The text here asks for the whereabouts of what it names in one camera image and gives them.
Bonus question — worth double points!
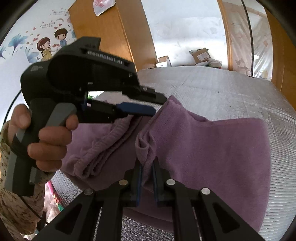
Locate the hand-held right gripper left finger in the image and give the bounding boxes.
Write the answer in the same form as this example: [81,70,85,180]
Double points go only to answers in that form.
[35,160,142,241]

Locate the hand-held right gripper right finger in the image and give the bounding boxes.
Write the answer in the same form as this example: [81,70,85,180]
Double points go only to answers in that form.
[153,158,266,241]

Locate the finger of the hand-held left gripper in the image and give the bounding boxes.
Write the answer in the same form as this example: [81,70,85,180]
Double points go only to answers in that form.
[80,100,156,123]
[120,86,167,105]

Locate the purple fleece garment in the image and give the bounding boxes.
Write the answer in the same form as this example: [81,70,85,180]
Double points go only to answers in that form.
[61,95,271,233]

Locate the person's left hand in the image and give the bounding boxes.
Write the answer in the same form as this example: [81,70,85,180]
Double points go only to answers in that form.
[8,104,79,172]

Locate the white cardboard box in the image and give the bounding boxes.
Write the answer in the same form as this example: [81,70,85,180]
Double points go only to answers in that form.
[156,56,171,68]

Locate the wooden wardrobe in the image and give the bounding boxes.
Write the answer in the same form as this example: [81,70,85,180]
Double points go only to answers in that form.
[69,0,158,72]

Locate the brown cardboard box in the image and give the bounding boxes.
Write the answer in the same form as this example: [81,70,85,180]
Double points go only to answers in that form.
[189,47,211,65]

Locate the white plastic bags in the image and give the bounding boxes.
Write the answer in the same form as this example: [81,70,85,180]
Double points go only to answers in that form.
[208,58,222,69]

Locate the white paper sheet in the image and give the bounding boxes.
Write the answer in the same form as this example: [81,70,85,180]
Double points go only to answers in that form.
[93,0,116,16]

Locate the striped colourful bedsheet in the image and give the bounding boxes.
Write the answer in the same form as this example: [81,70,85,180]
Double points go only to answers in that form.
[44,181,65,216]

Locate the black pole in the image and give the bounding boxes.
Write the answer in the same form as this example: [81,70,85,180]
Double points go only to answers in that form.
[240,0,255,78]

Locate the clear plastic door curtain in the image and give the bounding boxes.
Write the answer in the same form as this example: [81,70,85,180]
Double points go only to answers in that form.
[222,0,273,80]

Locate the wooden door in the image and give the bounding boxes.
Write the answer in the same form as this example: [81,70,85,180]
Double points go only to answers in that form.
[264,7,296,102]

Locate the cartoon wall decal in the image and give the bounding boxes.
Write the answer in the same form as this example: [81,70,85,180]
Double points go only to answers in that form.
[0,9,77,63]

